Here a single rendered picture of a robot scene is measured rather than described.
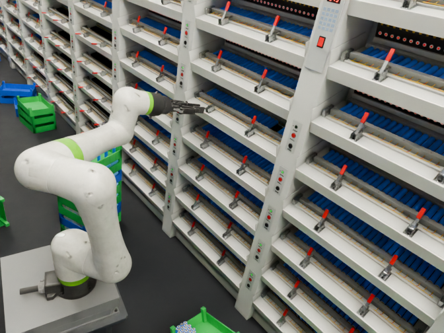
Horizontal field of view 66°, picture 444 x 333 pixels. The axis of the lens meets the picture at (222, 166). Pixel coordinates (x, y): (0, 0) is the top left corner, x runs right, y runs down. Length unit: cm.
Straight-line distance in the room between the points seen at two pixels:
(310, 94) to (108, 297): 106
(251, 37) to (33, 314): 128
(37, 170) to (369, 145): 96
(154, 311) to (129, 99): 107
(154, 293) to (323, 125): 124
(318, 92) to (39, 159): 86
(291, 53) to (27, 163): 89
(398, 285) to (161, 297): 115
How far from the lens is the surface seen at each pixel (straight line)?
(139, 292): 195
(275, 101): 133
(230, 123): 153
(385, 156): 113
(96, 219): 102
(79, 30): 292
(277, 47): 129
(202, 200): 192
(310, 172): 130
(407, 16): 108
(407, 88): 110
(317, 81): 120
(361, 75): 113
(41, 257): 164
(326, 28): 118
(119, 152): 202
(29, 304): 150
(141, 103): 133
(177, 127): 183
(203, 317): 183
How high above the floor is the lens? 153
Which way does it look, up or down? 30 degrees down
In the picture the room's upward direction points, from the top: 11 degrees clockwise
